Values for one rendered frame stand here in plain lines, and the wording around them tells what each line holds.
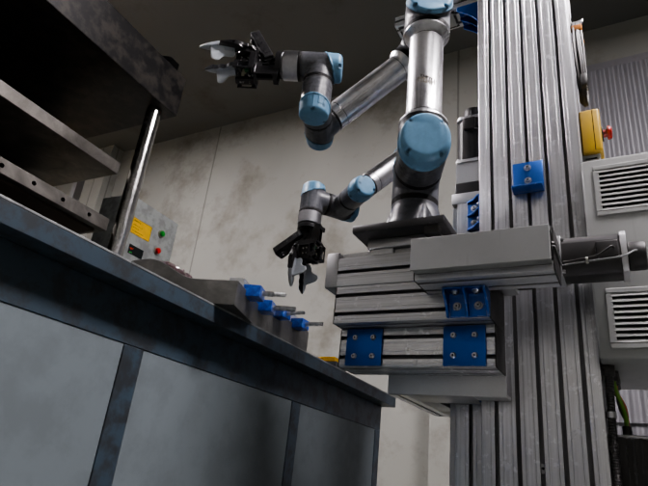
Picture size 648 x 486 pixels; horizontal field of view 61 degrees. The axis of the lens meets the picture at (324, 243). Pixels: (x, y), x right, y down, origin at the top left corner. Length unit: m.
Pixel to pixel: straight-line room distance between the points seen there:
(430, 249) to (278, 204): 3.56
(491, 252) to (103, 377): 0.73
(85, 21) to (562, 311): 1.78
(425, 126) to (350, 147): 3.28
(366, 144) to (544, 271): 3.49
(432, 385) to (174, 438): 0.57
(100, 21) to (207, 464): 1.60
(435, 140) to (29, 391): 0.91
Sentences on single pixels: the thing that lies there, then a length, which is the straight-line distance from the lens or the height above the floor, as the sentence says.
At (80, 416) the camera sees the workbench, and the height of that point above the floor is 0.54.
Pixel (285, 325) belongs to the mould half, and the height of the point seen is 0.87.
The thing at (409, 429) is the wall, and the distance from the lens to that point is 3.54.
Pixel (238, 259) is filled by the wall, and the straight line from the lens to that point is 4.60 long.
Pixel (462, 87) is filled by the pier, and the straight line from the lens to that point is 4.25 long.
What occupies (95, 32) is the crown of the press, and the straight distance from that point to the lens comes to 2.23.
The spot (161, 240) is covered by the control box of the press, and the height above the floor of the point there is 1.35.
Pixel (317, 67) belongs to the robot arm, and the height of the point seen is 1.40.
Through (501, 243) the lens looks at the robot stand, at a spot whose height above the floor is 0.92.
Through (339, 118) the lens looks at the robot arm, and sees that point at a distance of 1.48.
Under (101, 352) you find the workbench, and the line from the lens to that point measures 1.05.
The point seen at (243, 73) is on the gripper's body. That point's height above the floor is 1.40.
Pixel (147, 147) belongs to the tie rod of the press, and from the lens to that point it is 2.30.
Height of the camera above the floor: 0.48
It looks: 23 degrees up
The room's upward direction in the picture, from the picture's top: 7 degrees clockwise
